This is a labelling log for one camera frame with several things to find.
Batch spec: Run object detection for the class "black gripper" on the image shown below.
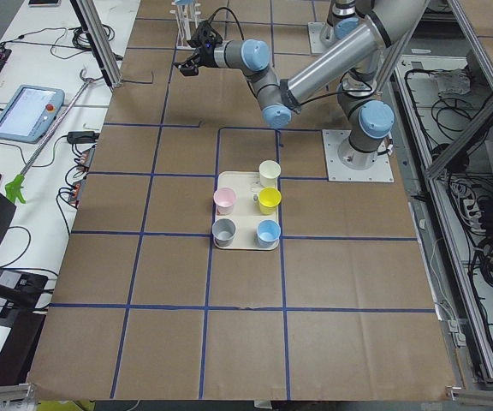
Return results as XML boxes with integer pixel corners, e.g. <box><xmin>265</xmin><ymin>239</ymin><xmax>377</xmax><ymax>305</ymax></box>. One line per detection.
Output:
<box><xmin>173</xmin><ymin>29</ymin><xmax>224</xmax><ymax>78</ymax></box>

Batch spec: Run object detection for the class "light blue plastic cup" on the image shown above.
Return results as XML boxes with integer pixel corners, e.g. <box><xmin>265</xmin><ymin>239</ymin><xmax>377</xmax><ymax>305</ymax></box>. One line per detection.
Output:
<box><xmin>175</xmin><ymin>0</ymin><xmax>194</xmax><ymax>6</ymax></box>

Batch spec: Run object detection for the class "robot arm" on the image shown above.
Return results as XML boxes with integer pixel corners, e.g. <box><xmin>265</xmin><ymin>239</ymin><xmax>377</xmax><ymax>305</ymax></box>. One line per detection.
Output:
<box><xmin>320</xmin><ymin>0</ymin><xmax>359</xmax><ymax>45</ymax></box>
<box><xmin>175</xmin><ymin>1</ymin><xmax>427</xmax><ymax>170</ymax></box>

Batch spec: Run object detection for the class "cream white plastic cup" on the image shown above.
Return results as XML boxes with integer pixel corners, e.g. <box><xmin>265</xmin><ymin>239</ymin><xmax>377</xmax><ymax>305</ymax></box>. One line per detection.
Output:
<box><xmin>258</xmin><ymin>160</ymin><xmax>282</xmax><ymax>188</ymax></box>

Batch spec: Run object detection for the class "pink plastic cup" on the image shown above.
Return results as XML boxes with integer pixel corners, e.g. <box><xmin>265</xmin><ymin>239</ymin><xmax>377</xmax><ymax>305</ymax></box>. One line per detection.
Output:
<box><xmin>213</xmin><ymin>188</ymin><xmax>237</xmax><ymax>215</ymax></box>

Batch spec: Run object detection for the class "yellow plastic cup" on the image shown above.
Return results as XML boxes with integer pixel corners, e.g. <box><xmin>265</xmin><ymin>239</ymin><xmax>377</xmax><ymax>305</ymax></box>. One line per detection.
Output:
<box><xmin>258</xmin><ymin>187</ymin><xmax>282</xmax><ymax>215</ymax></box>

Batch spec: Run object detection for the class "grey plastic cup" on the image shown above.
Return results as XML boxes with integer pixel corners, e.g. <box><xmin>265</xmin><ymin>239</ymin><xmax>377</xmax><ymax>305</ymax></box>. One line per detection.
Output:
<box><xmin>211</xmin><ymin>218</ymin><xmax>236</xmax><ymax>247</ymax></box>

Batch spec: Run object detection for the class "black power adapter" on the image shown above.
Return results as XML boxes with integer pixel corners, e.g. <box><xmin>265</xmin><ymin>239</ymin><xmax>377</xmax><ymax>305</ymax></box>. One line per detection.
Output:
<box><xmin>66</xmin><ymin>130</ymin><xmax>99</xmax><ymax>145</ymax></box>

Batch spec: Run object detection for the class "cream plastic tray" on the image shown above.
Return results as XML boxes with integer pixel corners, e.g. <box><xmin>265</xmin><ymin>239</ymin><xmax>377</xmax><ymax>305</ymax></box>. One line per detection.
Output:
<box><xmin>213</xmin><ymin>171</ymin><xmax>280</xmax><ymax>251</ymax></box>

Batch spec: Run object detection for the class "blue teach pendant tablet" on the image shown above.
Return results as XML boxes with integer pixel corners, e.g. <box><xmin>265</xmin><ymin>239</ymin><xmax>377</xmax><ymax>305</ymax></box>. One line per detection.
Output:
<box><xmin>0</xmin><ymin>85</ymin><xmax>65</xmax><ymax>143</ymax></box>

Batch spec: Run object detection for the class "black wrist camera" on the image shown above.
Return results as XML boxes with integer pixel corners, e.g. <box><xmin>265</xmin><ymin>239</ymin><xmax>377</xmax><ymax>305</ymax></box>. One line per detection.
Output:
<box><xmin>187</xmin><ymin>20</ymin><xmax>223</xmax><ymax>51</ymax></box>

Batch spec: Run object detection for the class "white wire cup rack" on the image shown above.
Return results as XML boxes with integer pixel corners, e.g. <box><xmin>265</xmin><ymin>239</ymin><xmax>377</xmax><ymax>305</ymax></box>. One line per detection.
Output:
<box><xmin>169</xmin><ymin>0</ymin><xmax>201</xmax><ymax>50</ymax></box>

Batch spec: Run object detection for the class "aluminium frame post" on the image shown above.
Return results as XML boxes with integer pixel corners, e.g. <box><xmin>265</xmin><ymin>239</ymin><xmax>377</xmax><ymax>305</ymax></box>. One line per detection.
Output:
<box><xmin>70</xmin><ymin>0</ymin><xmax>122</xmax><ymax>90</ymax></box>

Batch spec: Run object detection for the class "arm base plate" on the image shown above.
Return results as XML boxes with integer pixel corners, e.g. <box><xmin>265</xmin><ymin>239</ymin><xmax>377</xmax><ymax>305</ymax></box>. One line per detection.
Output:
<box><xmin>307</xmin><ymin>22</ymin><xmax>338</xmax><ymax>55</ymax></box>
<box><xmin>322</xmin><ymin>129</ymin><xmax>395</xmax><ymax>183</ymax></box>

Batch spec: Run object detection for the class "green handled reacher grabber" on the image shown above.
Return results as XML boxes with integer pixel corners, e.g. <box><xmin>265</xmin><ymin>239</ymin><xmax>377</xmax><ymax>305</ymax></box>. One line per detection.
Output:
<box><xmin>5</xmin><ymin>68</ymin><xmax>101</xmax><ymax>204</ymax></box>

